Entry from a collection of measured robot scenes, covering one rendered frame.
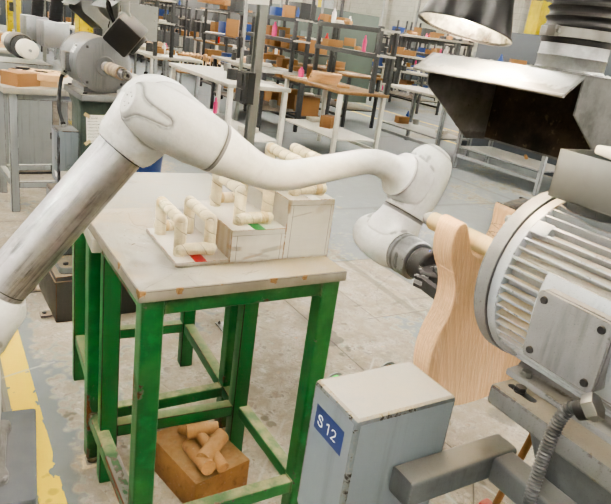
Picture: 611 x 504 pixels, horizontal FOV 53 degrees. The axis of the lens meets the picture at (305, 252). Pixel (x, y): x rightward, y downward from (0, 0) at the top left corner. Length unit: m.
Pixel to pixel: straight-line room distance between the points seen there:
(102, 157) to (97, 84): 1.86
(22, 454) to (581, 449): 1.00
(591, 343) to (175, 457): 1.68
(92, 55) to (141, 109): 2.00
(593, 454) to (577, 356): 0.12
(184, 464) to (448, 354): 1.28
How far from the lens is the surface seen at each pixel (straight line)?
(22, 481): 1.29
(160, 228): 1.75
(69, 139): 3.19
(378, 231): 1.37
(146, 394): 1.59
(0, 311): 1.34
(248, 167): 1.17
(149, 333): 1.50
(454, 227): 0.98
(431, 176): 1.36
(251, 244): 1.63
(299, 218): 1.68
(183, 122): 1.11
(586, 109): 0.92
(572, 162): 0.83
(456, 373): 1.16
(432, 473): 0.82
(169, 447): 2.25
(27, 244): 1.32
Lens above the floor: 1.54
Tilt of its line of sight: 20 degrees down
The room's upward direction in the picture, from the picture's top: 8 degrees clockwise
